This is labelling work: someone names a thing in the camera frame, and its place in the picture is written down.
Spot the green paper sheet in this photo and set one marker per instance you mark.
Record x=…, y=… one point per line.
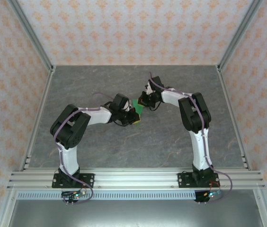
x=137, y=107

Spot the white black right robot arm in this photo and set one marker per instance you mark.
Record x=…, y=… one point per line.
x=199, y=146

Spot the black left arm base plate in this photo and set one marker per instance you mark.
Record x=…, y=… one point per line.
x=87, y=180

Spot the grey metal shelf panel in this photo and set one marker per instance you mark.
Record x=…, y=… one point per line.
x=133, y=214

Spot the aluminium frame post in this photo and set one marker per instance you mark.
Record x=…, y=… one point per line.
x=31, y=35
x=238, y=35

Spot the aluminium mounting rail beam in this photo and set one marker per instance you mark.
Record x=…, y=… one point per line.
x=136, y=179

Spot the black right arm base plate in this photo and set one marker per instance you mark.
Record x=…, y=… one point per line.
x=184, y=180

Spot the aluminium table side rail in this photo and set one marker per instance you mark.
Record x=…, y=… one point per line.
x=234, y=118
x=37, y=118

